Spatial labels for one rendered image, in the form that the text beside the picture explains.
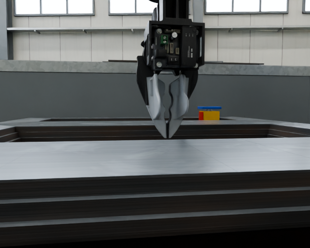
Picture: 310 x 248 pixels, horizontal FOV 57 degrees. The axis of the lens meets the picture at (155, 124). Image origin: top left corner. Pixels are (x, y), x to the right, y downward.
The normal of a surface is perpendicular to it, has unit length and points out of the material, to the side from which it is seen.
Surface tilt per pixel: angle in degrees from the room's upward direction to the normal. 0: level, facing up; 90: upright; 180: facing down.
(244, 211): 0
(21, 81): 90
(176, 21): 90
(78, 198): 0
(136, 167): 0
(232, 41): 90
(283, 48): 90
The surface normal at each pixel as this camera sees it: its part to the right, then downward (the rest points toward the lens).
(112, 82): 0.14, 0.07
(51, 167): 0.00, -1.00
